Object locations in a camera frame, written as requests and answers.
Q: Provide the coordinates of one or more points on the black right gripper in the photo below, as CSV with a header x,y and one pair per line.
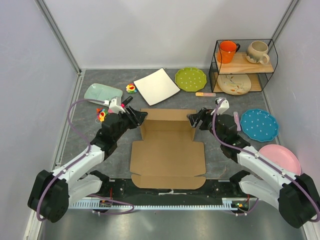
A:
x,y
204,114

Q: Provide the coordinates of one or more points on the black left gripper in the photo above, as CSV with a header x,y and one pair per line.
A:
x,y
138,116

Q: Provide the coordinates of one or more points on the lilac highlighter pen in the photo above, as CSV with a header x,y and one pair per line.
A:
x,y
237,121

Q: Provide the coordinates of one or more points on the brown cardboard box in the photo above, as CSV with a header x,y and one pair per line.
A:
x,y
167,156

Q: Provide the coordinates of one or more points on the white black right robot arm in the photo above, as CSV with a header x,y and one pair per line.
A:
x,y
294,196

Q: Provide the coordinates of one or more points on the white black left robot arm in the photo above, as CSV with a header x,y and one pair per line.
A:
x,y
54,191

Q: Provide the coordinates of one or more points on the pink black highlighter marker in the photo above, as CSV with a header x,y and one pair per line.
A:
x,y
126,101

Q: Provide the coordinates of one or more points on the orange pink pastel highlighter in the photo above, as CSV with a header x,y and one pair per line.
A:
x,y
205,94

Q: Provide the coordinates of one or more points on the colourful flower plush toy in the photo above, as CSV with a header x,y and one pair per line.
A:
x,y
131,88

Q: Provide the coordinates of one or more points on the white square plate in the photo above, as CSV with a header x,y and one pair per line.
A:
x,y
156,87

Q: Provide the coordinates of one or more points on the green polka dot plate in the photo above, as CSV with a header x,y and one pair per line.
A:
x,y
190,79

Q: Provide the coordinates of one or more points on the cream floral oval plate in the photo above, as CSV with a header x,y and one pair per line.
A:
x,y
238,84

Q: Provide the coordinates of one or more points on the mint green rectangular tray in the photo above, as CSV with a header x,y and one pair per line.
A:
x,y
100,92

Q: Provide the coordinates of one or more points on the blue polka dot plate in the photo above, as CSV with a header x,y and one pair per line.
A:
x,y
259,125

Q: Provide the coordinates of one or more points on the orange mug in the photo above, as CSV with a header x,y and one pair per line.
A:
x,y
226,51

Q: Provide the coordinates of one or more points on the beige ceramic mug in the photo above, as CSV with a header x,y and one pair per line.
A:
x,y
257,53

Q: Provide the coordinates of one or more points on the pink round plate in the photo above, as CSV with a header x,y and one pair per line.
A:
x,y
282,157

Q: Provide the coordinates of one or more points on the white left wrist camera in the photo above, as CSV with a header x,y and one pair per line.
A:
x,y
115,105

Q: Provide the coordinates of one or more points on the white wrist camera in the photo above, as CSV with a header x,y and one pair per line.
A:
x,y
223,105
115,105

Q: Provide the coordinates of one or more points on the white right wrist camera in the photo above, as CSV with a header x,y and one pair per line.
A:
x,y
223,105

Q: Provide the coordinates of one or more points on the rainbow flower keychain toy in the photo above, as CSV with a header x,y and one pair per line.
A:
x,y
100,115

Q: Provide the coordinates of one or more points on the black wire wooden shelf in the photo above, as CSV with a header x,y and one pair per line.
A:
x,y
259,74

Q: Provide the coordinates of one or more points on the grey slotted cable duct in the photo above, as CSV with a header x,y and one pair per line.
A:
x,y
96,204

